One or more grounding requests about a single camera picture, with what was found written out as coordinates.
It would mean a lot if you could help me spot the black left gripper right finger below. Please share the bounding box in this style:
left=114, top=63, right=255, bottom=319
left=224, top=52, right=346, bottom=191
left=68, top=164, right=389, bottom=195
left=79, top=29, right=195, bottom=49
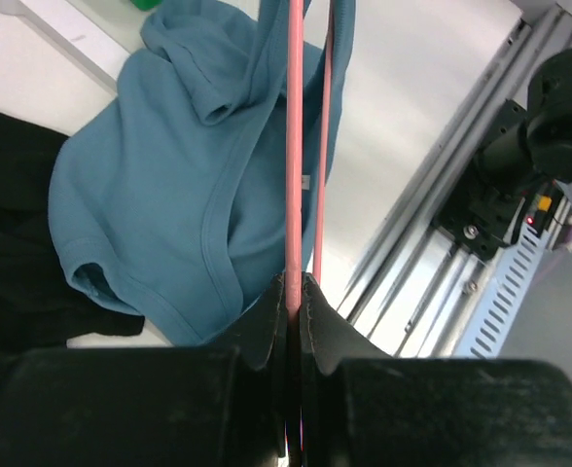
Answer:
left=300, top=275, right=572, bottom=466

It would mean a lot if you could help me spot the green plastic tray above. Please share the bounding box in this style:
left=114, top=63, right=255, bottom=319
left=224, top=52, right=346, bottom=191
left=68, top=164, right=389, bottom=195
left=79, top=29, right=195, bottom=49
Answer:
left=129, top=0, right=161, bottom=12

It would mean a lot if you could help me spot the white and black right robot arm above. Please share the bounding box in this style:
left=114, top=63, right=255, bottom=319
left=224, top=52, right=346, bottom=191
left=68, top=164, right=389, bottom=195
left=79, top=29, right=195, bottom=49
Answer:
left=434, top=49, right=572, bottom=262

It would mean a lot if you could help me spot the blue tank top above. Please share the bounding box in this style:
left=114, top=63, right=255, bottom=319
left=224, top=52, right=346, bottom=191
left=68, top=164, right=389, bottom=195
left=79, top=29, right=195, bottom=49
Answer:
left=47, top=0, right=356, bottom=346

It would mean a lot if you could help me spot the metal clothes rack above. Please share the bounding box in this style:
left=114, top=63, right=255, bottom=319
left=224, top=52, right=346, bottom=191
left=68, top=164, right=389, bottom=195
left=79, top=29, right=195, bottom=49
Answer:
left=0, top=0, right=129, bottom=92

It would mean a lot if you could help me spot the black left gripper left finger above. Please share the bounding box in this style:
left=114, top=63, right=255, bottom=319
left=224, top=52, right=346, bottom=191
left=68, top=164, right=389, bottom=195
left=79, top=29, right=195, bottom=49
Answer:
left=0, top=276, right=286, bottom=466

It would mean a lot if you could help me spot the grey slotted cable duct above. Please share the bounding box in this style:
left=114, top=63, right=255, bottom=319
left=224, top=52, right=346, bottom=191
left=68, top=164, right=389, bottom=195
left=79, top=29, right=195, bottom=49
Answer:
left=456, top=224, right=548, bottom=358

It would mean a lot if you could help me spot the black tank top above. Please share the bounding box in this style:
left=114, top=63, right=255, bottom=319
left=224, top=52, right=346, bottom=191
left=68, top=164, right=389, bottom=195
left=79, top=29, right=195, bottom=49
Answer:
left=0, top=113, right=145, bottom=352

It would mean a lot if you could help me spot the pink hanger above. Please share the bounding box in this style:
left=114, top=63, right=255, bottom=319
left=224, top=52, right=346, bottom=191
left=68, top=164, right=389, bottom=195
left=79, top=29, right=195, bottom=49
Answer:
left=284, top=0, right=334, bottom=322

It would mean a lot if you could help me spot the aluminium mounting rail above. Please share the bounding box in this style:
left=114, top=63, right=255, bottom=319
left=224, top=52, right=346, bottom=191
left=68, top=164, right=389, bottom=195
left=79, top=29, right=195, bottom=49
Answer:
left=324, top=1, right=572, bottom=358

